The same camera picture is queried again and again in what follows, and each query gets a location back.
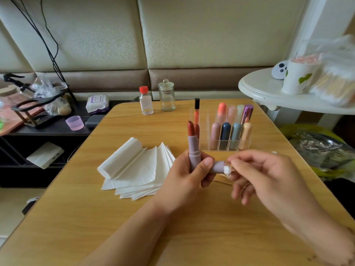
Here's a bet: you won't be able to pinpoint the beige padded backrest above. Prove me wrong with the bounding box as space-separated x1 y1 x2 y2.
0 0 308 100

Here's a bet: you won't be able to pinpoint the clear bottle red cap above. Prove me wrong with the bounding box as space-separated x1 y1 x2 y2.
139 86 154 116

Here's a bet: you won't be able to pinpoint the pink tray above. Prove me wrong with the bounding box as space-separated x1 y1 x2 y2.
0 91 44 136

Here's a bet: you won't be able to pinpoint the black cables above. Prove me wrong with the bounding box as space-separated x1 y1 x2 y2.
8 0 75 100

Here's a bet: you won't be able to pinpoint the clear acrylic lipstick organizer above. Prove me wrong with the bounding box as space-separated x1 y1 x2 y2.
194 98 255 151

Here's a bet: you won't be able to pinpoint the wet wipes pack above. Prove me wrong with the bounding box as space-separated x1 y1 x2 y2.
85 95 110 113

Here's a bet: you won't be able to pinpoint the person's right hand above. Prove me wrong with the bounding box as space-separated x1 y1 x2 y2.
227 149 355 264

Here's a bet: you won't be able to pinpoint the jar with wooden lid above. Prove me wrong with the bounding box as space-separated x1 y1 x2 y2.
0 85 18 98

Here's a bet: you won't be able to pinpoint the person's left hand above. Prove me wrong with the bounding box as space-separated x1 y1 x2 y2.
152 149 218 216

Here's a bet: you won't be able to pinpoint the stack of white tissues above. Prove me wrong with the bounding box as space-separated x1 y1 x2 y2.
97 137 176 201

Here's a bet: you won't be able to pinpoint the white round side table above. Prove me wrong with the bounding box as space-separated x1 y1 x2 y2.
239 67 355 115

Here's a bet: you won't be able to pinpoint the glass jar with lid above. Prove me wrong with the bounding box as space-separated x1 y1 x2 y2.
158 78 176 112

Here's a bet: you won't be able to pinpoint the red lipstick mauve tube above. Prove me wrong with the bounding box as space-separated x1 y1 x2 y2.
187 120 202 172

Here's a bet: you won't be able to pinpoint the black clip tool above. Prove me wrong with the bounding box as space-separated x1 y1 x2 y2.
3 73 31 92

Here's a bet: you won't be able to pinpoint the small purple plastic cup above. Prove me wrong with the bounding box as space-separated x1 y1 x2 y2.
65 115 85 131

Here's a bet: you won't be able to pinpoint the white mug green leaf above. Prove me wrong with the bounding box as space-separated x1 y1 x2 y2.
281 54 324 96

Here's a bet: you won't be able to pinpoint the crumpled clear plastic bag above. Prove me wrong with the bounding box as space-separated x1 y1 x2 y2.
30 75 73 117

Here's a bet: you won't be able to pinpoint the white power bank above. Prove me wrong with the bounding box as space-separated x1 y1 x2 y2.
26 141 64 170

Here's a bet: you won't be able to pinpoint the mauve lipstick cap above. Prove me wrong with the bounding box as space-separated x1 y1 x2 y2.
211 160 227 175

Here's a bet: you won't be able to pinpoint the black low shelf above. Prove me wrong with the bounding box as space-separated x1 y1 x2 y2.
0 99 136 186

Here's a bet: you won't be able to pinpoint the white panda figure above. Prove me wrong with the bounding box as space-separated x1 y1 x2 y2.
272 60 289 80

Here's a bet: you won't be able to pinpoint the person's left forearm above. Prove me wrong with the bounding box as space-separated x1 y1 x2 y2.
80 202 173 266

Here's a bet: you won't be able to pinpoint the yellow-green bin with bag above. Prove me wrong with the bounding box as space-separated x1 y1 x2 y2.
280 125 355 183

